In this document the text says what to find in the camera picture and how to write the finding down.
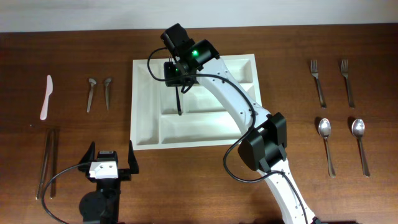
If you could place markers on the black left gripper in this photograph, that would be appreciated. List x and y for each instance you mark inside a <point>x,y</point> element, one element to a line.
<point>125,172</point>

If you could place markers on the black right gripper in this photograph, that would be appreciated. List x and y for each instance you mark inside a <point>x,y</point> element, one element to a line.
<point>171,74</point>

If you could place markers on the metal fork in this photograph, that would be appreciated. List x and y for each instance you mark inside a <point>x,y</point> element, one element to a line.
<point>344,71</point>
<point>314,72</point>
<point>179,110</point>

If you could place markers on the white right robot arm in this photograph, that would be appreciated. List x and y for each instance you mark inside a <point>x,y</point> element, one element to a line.
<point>264,135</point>

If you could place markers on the white cutlery tray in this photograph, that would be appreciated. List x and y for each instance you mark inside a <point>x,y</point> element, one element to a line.
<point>155,123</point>

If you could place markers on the metal chopstick left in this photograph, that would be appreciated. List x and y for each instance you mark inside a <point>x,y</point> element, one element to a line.
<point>48,146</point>

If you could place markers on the pink plastic knife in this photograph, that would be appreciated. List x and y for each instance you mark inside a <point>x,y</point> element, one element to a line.
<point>48,92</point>

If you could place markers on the metal spoon left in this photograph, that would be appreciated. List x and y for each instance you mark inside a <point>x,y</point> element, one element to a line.
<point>324,130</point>

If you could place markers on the metal spoon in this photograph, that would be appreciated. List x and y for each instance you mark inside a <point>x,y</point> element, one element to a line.
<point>357,129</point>
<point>324,130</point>

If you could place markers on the metal spoon right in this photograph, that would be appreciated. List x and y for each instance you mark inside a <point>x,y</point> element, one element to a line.
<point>357,129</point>

